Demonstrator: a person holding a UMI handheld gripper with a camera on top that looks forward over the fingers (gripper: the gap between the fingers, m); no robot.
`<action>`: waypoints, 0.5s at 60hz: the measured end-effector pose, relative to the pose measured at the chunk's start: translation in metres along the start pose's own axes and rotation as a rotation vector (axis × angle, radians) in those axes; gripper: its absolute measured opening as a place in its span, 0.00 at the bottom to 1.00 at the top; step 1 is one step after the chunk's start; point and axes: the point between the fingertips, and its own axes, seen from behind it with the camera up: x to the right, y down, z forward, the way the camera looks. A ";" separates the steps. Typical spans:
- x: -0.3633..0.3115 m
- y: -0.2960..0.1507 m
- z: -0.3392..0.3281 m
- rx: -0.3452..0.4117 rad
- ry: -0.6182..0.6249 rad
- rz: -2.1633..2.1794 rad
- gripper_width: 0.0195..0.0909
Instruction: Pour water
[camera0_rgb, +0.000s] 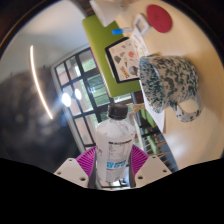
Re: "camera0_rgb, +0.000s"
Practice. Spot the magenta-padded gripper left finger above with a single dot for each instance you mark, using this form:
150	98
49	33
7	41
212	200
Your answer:
71	171

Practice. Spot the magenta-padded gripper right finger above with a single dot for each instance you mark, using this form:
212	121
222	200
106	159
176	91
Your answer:
151	170

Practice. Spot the clear plastic water bottle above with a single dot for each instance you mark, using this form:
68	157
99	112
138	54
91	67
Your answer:
115	146

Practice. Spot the wooden chairs with green seats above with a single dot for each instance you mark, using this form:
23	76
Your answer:
151	143

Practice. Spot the pendant ceiling lamps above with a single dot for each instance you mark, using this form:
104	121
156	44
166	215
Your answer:
66	99

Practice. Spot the green speckled enamel mug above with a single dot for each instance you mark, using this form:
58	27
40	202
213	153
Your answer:
166	80

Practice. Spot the long curved linear light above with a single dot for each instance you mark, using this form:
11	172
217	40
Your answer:
37	83

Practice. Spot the black-framed tablet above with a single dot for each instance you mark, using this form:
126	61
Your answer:
123	60

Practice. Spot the colourful printed leaflets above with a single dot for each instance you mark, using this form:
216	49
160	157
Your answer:
140	41

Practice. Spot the small blue-capped tube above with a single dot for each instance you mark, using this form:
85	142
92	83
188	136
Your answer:
118	31

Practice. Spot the flat round red coaster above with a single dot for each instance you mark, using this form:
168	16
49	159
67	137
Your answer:
159	18

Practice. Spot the white bowl of food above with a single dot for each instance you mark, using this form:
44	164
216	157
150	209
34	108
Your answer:
106	11

